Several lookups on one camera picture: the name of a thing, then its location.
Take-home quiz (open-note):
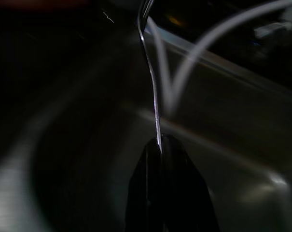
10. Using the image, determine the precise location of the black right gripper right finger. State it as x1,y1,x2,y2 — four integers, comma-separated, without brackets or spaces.
161,134,221,232

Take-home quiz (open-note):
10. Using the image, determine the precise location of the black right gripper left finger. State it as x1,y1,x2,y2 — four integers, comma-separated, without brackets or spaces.
125,140,164,232

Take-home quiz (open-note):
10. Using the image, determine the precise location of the silver fork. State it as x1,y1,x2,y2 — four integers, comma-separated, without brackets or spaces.
137,0,165,152

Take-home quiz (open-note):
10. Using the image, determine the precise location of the stainless steel sink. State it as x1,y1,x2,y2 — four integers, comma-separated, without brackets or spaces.
0,14,292,232

